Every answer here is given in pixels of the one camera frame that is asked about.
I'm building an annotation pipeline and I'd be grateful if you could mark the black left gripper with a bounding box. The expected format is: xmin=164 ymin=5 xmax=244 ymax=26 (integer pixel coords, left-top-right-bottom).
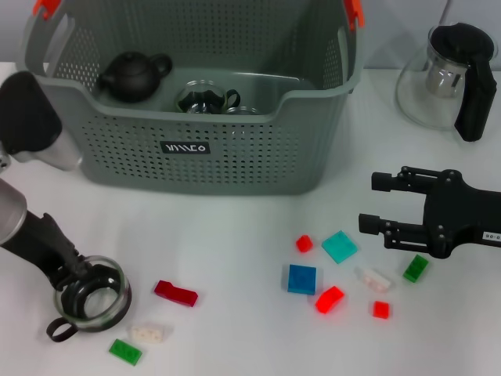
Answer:
xmin=2 ymin=213 xmax=95 ymax=291

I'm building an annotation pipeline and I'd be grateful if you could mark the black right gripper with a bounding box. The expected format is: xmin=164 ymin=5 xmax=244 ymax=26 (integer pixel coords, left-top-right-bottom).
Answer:
xmin=359 ymin=166 xmax=501 ymax=259

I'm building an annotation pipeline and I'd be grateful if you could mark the glass teacup black holder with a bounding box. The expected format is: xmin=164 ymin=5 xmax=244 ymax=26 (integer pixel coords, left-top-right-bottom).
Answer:
xmin=174 ymin=79 xmax=240 ymax=115
xmin=45 ymin=255 xmax=133 ymax=342
xmin=225 ymin=105 xmax=261 ymax=117

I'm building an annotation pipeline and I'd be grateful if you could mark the blue square brick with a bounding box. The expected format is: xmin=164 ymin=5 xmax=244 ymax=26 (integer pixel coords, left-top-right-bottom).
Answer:
xmin=287 ymin=264 xmax=324 ymax=295

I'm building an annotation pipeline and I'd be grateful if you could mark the grey perforated storage bin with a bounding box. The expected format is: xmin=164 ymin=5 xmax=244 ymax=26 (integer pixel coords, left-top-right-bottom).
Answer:
xmin=15 ymin=0 xmax=367 ymax=196

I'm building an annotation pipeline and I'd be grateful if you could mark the teal square plate brick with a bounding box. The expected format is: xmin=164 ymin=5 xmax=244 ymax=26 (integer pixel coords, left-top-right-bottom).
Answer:
xmin=321 ymin=230 xmax=359 ymax=266

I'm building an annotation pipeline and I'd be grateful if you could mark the white brick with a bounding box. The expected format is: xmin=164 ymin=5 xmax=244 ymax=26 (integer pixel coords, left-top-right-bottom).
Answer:
xmin=355 ymin=265 xmax=392 ymax=293
xmin=128 ymin=321 xmax=173 ymax=345

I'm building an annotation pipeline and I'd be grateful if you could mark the green thick brick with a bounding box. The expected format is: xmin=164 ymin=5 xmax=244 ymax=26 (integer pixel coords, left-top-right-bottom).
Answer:
xmin=402 ymin=254 xmax=430 ymax=283

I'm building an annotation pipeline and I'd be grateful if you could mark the small red brick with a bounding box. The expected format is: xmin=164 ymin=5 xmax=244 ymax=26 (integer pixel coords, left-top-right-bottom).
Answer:
xmin=295 ymin=234 xmax=315 ymax=254
xmin=371 ymin=300 xmax=391 ymax=320

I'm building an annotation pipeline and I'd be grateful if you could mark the green flat brick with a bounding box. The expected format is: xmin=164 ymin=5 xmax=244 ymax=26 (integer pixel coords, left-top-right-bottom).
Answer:
xmin=108 ymin=338 xmax=142 ymax=366

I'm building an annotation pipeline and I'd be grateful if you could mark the dark red long brick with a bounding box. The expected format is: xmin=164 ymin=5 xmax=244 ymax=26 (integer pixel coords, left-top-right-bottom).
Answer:
xmin=154 ymin=280 xmax=199 ymax=309

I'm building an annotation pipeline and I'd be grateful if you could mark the orange-red sloped brick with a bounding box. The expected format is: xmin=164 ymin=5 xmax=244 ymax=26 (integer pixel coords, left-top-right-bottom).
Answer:
xmin=315 ymin=285 xmax=345 ymax=315

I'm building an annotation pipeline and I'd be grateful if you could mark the dark clay teapot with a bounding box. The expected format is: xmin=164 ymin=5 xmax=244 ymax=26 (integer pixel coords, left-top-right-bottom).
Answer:
xmin=96 ymin=49 xmax=173 ymax=103

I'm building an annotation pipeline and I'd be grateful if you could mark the glass carafe black handle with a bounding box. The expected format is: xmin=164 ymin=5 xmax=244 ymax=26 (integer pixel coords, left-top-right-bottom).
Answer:
xmin=395 ymin=22 xmax=498 ymax=143

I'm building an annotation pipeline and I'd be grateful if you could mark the orange bin handle clip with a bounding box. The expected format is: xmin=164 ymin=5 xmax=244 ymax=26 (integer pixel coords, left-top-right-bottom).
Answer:
xmin=31 ymin=0 xmax=63 ymax=20
xmin=344 ymin=0 xmax=366 ymax=31

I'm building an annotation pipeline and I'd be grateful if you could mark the thin grey background cable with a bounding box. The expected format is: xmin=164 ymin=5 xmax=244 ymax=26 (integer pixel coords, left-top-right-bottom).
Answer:
xmin=437 ymin=0 xmax=453 ymax=25

